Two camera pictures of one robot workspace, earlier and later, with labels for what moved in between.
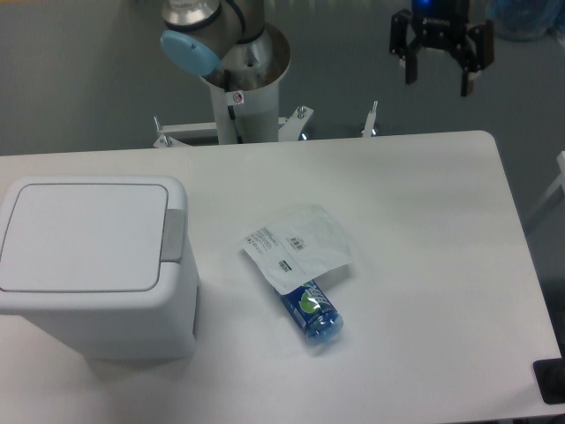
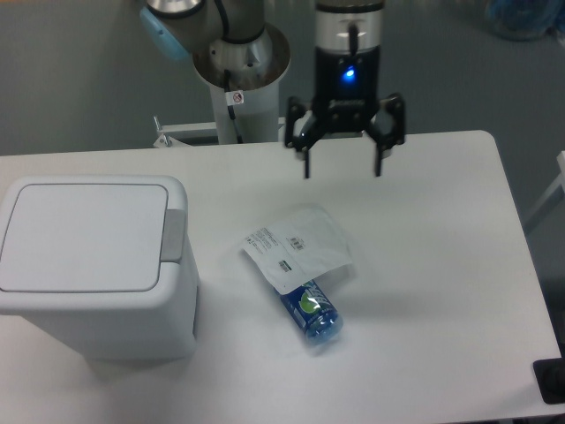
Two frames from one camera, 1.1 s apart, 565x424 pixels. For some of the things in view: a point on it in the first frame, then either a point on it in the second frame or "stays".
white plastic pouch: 296,247 stays
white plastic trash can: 106,264 stays
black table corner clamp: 550,378 stays
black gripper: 442,23 to 347,89
